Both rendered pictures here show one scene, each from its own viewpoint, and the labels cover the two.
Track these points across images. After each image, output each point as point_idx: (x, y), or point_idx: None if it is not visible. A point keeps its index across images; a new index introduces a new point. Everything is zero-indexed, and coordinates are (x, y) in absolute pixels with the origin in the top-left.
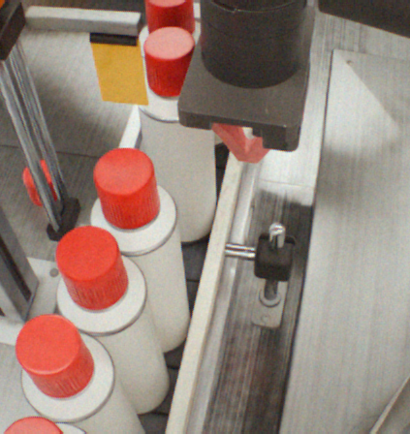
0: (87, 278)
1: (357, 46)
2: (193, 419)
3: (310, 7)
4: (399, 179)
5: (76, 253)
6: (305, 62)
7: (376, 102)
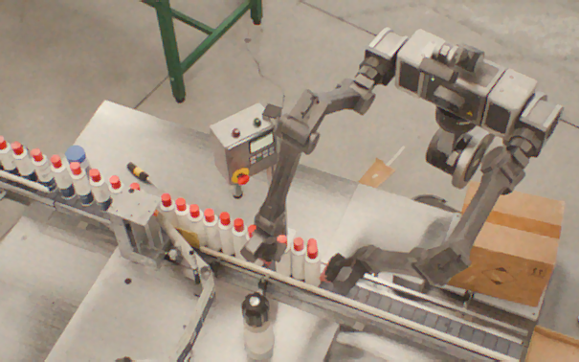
0: (233, 221)
1: (354, 345)
2: (232, 265)
3: (278, 260)
4: (283, 326)
5: (238, 220)
6: (263, 255)
7: (313, 328)
